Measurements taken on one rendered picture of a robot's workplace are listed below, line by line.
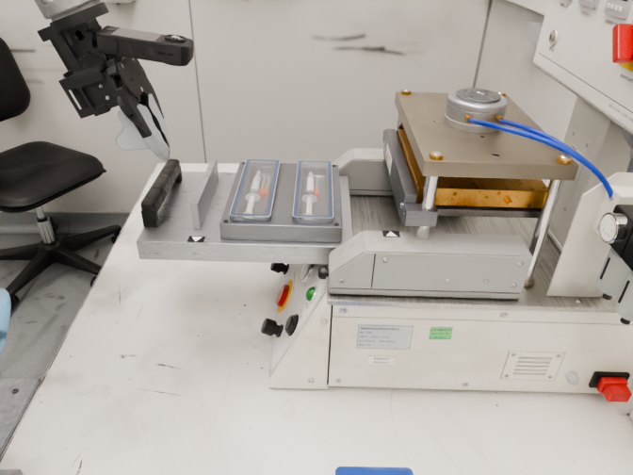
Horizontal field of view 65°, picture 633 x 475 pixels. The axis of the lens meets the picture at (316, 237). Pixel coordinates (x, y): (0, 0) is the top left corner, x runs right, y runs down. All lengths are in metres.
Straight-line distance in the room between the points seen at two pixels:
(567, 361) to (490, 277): 0.19
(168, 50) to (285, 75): 1.56
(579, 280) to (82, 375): 0.72
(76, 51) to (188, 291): 0.45
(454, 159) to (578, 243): 0.19
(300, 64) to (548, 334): 1.70
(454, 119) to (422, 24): 1.56
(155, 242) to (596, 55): 0.61
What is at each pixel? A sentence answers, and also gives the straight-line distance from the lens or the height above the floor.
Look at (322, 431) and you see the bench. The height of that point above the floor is 0.75.
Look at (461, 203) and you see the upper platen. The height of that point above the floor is 1.04.
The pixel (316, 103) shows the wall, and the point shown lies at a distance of 2.26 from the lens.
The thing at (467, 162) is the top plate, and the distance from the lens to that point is 0.61.
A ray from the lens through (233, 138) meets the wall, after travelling 2.33.
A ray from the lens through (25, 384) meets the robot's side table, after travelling 0.88.
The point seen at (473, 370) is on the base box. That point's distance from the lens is 0.77.
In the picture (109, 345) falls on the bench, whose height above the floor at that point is 0.75.
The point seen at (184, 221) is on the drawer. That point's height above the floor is 0.97.
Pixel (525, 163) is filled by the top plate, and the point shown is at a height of 1.11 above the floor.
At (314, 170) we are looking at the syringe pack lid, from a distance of 0.80.
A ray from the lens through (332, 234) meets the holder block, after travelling 0.67.
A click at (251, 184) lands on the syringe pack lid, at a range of 0.75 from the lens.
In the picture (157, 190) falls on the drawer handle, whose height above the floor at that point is 1.01.
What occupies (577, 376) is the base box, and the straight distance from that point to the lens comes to 0.82.
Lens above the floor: 1.34
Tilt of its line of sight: 33 degrees down
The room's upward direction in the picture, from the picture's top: 2 degrees clockwise
